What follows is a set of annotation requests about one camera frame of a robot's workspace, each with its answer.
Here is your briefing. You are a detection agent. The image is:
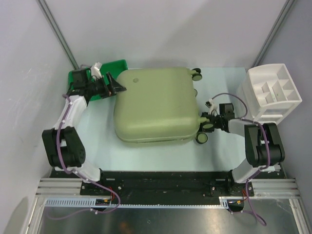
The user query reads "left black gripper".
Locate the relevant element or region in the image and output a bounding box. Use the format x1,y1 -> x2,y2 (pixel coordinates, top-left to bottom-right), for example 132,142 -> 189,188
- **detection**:
87,72 -> 127,99

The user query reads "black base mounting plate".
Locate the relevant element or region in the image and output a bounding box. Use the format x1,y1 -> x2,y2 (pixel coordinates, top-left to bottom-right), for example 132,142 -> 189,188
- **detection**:
50,169 -> 286,207

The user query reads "left aluminium frame post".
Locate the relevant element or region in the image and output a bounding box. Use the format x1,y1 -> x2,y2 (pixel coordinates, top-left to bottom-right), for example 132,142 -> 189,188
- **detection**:
36,0 -> 79,69

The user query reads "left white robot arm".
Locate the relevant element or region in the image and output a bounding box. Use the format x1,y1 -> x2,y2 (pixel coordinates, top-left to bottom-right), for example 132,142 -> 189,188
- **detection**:
42,62 -> 127,195

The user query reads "white slotted cable duct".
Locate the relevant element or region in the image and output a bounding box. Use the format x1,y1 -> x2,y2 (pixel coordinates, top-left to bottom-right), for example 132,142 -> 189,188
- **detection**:
45,196 -> 247,209

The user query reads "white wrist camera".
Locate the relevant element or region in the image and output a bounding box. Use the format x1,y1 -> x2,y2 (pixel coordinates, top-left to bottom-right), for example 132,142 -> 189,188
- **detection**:
90,62 -> 102,80
205,98 -> 218,115

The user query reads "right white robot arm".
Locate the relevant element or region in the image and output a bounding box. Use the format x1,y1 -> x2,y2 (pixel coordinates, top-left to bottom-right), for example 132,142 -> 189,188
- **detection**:
195,100 -> 285,195

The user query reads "right aluminium frame post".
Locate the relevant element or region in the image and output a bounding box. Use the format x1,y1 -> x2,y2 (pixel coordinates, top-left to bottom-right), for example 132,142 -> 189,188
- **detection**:
251,0 -> 297,68

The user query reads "olive green hard-shell suitcase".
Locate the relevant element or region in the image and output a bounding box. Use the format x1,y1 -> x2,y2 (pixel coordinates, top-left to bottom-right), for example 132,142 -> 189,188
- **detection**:
113,67 -> 207,144

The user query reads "green plastic tray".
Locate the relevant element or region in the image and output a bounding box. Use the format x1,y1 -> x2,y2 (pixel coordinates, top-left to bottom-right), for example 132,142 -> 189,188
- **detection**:
67,59 -> 128,103

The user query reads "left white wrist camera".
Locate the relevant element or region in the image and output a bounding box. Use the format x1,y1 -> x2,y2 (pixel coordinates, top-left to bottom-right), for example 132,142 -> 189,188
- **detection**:
90,62 -> 102,80

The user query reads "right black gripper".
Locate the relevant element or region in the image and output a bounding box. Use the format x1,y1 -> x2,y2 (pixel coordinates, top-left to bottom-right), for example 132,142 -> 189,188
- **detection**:
191,112 -> 223,133

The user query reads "white plastic drawer organizer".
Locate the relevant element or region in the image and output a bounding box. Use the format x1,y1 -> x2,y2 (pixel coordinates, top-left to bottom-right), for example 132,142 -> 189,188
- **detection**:
236,63 -> 302,124

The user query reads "aluminium frame post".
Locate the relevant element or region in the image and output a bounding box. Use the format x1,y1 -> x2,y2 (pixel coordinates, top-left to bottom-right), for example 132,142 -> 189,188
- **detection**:
251,0 -> 297,68
36,0 -> 79,69

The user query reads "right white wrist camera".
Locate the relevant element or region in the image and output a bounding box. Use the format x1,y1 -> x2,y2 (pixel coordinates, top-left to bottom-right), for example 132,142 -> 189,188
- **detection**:
205,98 -> 218,115

